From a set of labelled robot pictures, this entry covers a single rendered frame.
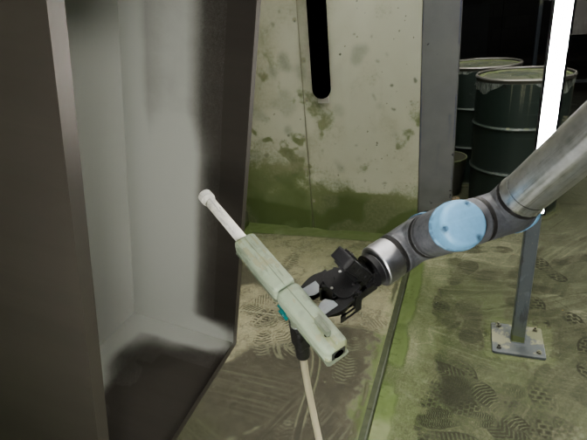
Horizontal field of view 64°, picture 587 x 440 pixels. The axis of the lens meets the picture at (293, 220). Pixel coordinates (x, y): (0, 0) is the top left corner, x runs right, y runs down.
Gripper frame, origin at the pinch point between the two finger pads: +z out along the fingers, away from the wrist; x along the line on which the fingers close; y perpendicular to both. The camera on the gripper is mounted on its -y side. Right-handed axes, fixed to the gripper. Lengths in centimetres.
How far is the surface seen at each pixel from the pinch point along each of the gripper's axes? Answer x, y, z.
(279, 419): 18, 94, 0
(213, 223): 44.3, 15.8, -4.3
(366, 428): -3, 91, -21
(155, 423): 17, 39, 32
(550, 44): 30, 1, -121
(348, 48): 139, 49, -132
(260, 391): 33, 100, 0
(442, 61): 98, 50, -159
